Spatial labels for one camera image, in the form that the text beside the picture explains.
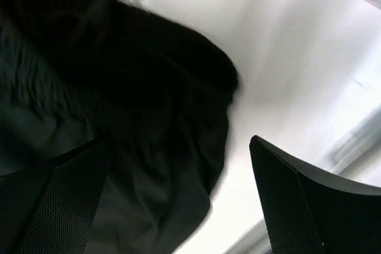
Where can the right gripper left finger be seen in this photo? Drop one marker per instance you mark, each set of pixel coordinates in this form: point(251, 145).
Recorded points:
point(50, 208)

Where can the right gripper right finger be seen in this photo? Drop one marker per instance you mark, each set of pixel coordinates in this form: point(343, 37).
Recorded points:
point(309, 210)

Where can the black trousers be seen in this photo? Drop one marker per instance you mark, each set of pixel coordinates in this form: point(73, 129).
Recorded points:
point(73, 71)

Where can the aluminium frame rail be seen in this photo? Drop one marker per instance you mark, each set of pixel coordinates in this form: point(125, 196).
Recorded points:
point(359, 147)

